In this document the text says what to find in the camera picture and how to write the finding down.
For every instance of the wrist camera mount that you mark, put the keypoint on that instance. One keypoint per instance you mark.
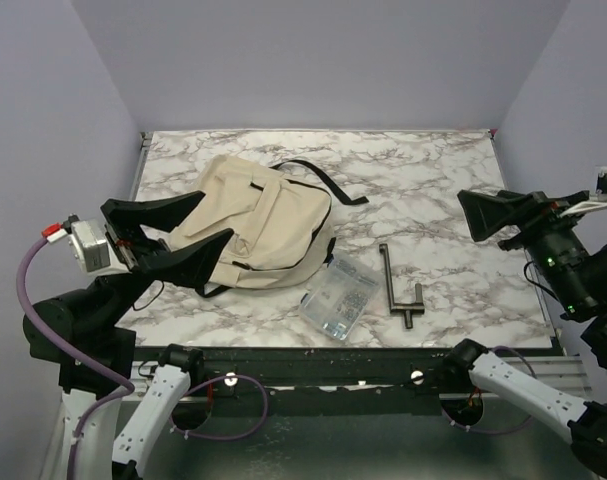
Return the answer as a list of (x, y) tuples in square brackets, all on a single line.
[(89, 244), (596, 200)]

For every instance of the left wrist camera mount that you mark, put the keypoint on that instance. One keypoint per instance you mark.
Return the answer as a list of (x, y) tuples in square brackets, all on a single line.
[(89, 244)]

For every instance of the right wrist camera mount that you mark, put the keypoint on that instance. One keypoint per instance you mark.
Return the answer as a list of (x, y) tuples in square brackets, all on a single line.
[(596, 200)]

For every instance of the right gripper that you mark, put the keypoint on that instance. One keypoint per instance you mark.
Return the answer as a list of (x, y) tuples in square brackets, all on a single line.
[(484, 212)]

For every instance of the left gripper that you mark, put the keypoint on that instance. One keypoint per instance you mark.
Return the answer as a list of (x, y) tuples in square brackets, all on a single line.
[(167, 213)]

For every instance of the clear plastic parts box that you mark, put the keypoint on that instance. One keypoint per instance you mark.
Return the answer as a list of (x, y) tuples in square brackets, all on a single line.
[(341, 296)]

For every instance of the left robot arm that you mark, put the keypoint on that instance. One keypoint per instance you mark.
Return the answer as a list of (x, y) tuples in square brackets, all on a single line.
[(79, 330)]

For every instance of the cream canvas backpack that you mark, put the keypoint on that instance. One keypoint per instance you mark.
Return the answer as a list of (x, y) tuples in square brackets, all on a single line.
[(282, 224)]

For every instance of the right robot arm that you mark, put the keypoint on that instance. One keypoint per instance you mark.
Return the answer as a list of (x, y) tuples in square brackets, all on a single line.
[(578, 280)]

